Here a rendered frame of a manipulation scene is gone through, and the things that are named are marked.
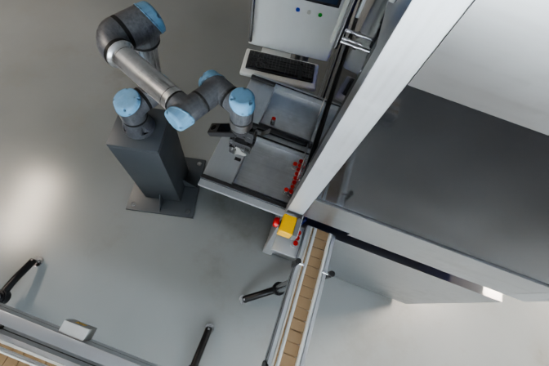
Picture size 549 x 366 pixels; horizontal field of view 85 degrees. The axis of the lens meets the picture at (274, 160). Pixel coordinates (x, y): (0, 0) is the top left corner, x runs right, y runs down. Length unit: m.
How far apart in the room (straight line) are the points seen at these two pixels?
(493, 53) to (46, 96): 2.92
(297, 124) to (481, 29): 1.16
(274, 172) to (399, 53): 1.00
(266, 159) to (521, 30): 1.12
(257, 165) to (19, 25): 2.79
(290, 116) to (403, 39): 1.13
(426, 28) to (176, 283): 2.00
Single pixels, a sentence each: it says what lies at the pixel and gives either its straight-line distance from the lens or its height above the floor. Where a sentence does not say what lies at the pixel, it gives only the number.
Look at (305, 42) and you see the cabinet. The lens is 1.89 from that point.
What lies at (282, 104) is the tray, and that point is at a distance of 1.60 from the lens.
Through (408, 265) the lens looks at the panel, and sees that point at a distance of 1.49.
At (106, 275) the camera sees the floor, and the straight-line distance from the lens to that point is 2.30.
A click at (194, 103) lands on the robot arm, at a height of 1.43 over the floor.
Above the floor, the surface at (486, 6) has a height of 1.95.
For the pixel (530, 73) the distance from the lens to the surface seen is 0.54.
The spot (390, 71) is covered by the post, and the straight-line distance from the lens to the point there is 0.53.
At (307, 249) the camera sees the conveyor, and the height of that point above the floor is 0.93.
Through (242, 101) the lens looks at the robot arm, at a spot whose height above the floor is 1.45.
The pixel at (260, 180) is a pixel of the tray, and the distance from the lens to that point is 1.38.
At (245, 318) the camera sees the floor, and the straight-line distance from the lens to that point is 2.16.
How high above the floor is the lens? 2.15
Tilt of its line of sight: 63 degrees down
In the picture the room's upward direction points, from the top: 17 degrees clockwise
